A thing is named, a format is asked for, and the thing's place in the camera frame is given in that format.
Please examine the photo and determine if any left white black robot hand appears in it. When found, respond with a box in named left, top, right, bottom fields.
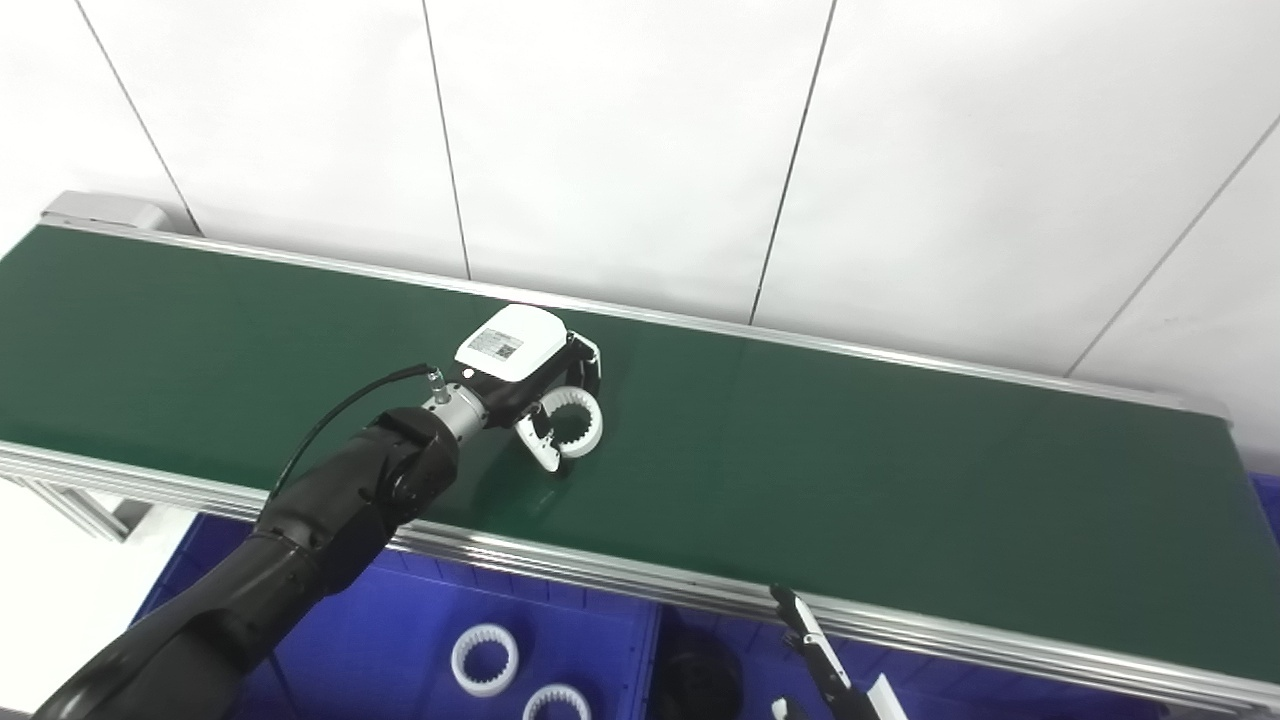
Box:
left=454, top=304, right=605, bottom=474

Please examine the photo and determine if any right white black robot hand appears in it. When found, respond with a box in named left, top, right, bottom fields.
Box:
left=769, top=584, right=907, bottom=720

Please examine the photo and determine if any white ring gear part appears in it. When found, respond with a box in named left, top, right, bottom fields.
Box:
left=521, top=683, right=592, bottom=720
left=528, top=387, right=605, bottom=460
left=450, top=624, right=520, bottom=699

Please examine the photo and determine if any black cylindrical part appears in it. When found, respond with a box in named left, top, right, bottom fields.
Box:
left=655, top=634, right=743, bottom=720

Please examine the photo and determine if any blue bin with black parts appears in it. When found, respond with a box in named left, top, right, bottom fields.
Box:
left=648, top=600, right=1280, bottom=720

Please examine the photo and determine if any green conveyor belt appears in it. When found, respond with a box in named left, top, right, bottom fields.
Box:
left=0, top=190, right=1280, bottom=717

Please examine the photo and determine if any blue bin with white rings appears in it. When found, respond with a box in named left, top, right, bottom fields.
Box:
left=128, top=514, right=663, bottom=720

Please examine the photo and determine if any aluminum conveyor support leg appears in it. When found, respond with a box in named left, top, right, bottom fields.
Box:
left=18, top=476, right=153, bottom=543

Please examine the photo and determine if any empty blue plastic bin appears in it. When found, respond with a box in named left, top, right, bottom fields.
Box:
left=1250, top=474, right=1280, bottom=543

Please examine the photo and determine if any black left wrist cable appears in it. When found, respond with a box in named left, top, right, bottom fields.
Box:
left=264, top=364, right=449, bottom=513

